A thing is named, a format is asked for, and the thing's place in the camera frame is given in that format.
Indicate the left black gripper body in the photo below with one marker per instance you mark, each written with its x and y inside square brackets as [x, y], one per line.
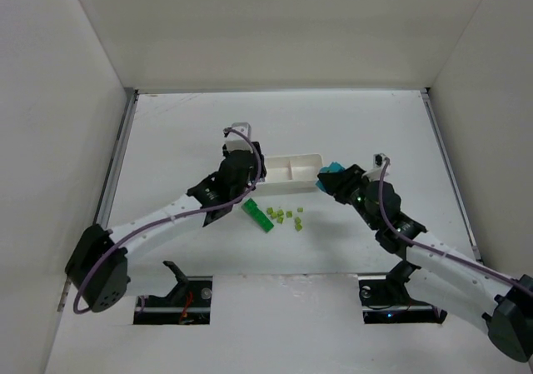
[258, 162]

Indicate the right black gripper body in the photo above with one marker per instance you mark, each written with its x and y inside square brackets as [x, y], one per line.
[337, 181]

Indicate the teal lego brick stack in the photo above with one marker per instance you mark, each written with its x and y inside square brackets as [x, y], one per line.
[333, 167]

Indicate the green lego brick stack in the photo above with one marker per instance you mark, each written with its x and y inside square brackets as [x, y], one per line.
[255, 213]

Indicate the white three-compartment tray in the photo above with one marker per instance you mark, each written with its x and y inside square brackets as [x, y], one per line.
[292, 173]

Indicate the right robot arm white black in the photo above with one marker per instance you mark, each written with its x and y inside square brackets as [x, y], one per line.
[430, 271]

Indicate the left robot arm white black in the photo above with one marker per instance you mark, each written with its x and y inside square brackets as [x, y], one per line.
[98, 266]

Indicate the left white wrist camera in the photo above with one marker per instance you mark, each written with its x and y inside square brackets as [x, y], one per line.
[238, 138]

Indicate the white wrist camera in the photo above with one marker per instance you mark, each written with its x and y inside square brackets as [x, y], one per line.
[379, 160]
[238, 138]

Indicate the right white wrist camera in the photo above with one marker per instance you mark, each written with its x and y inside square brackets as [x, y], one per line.
[379, 160]

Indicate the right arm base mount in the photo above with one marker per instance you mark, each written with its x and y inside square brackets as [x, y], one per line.
[385, 300]

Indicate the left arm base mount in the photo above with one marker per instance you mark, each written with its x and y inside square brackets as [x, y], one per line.
[188, 303]

